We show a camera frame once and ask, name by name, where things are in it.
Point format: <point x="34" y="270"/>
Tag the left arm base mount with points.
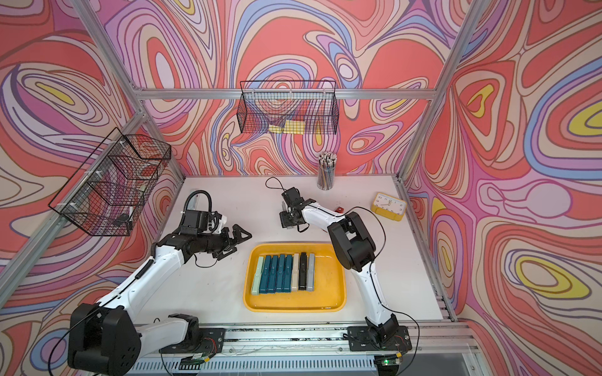
<point x="203" y="340"/>

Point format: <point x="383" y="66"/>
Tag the black wire basket back wall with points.
<point x="270" y="102"/>

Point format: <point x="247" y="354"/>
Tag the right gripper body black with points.
<point x="288" y="219"/>

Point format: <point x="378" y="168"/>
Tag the black wire basket wall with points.
<point x="270" y="102"/>
<point x="107" y="193"/>

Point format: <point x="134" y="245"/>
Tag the black pruning pliers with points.
<point x="303" y="271"/>

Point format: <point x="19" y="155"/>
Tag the pencil holder cup with pencils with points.
<point x="326" y="170"/>

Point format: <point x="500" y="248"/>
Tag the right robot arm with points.
<point x="355" y="250"/>

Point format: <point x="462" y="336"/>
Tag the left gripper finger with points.
<point x="226" y="248"/>
<point x="241" y="234"/>

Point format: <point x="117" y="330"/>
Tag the yellow plastic storage tray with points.
<point x="329" y="294"/>

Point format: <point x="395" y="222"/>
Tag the dark teal pruning pliers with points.
<point x="265" y="276"/>

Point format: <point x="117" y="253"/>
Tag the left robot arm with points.
<point x="103" y="338"/>

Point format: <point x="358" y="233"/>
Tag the aluminium front rail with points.
<point x="437" y="349"/>

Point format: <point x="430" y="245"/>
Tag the yellow alarm clock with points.
<point x="389" y="207"/>

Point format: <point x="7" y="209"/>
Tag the beige pruning pliers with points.
<point x="295" y="273"/>

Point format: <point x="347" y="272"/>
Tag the black wire basket left wall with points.
<point x="107" y="193"/>

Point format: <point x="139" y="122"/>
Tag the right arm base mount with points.
<point x="387" y="336"/>

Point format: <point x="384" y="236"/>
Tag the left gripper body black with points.
<point x="213" y="243"/>

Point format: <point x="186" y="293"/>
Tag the grey pruning pliers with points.
<point x="311" y="272"/>

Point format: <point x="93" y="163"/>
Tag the yellow sticky notes in basket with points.
<point x="288" y="127"/>

